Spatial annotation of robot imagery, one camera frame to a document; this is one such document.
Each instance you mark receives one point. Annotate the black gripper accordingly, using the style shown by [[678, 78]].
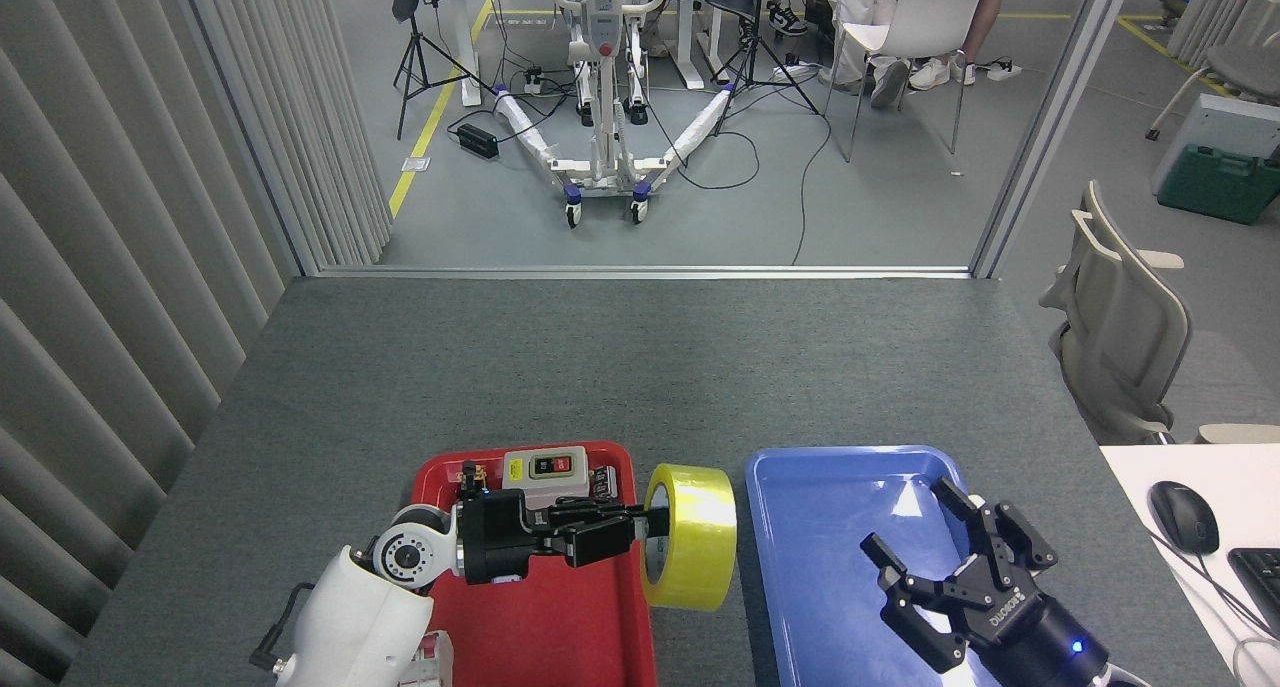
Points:
[[1035, 642], [495, 537]]

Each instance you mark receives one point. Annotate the yellow tape roll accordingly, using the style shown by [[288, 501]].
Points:
[[700, 537]]

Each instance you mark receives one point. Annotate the red plastic tray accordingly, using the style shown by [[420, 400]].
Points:
[[560, 627]]

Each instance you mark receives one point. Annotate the blue plastic tray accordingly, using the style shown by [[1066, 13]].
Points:
[[820, 567]]

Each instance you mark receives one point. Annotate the black computer mouse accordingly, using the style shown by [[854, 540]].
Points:
[[1183, 517]]

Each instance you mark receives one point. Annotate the white desk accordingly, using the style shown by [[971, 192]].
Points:
[[1200, 607]]

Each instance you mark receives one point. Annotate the beige office chair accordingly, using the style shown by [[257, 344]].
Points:
[[1125, 337]]

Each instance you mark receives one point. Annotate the black keyboard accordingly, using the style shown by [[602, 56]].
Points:
[[1260, 587]]

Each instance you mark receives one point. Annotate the black power adapter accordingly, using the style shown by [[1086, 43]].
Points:
[[478, 141]]

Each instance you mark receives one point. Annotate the white power strip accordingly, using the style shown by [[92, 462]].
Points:
[[535, 82], [1003, 70]]

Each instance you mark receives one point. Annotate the green plastic case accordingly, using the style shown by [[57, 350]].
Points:
[[1215, 185]]

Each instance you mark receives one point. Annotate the black tripod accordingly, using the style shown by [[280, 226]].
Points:
[[750, 57], [415, 47]]

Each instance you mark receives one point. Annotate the white stand on wheels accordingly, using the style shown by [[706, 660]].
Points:
[[605, 27]]

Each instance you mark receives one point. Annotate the grey flat box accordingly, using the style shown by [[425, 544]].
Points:
[[1225, 122]]

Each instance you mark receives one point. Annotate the person's black white shoe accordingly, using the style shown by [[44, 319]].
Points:
[[788, 17]]

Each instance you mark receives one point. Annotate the person in dark shorts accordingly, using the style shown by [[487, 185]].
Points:
[[985, 17]]

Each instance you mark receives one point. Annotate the white plastic chair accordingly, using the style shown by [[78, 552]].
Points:
[[925, 17]]

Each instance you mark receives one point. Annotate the grey round seat chair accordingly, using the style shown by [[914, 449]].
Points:
[[1245, 72]]

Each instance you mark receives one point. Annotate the person in pale trousers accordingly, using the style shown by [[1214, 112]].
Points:
[[860, 7]]

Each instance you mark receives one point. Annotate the long grey vertical blinds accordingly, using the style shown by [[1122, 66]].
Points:
[[100, 217]]

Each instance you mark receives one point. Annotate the short grey vertical blinds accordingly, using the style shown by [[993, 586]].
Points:
[[1225, 7]]

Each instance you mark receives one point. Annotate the grey push button switch box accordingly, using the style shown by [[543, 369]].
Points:
[[545, 467]]

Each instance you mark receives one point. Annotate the silver frame rail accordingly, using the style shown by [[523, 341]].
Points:
[[640, 272]]

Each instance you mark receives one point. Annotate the silver frame post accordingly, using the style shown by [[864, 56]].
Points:
[[1050, 117]]

